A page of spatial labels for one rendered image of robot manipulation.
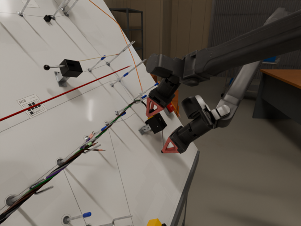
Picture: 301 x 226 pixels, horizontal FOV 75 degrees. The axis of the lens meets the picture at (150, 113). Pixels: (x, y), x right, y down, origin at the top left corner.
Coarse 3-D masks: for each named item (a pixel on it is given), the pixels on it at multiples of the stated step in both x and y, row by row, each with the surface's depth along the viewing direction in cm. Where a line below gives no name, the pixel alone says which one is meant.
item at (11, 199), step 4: (40, 180) 28; (32, 184) 30; (48, 188) 28; (24, 192) 32; (36, 192) 31; (40, 192) 30; (12, 196) 36; (16, 196) 34; (20, 196) 33; (8, 200) 35; (12, 200) 35; (16, 200) 36; (8, 204) 35
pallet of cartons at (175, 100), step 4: (152, 76) 312; (156, 76) 337; (156, 80) 341; (176, 92) 334; (176, 96) 315; (172, 100) 298; (176, 100) 298; (176, 104) 282; (176, 108) 271; (176, 112) 282
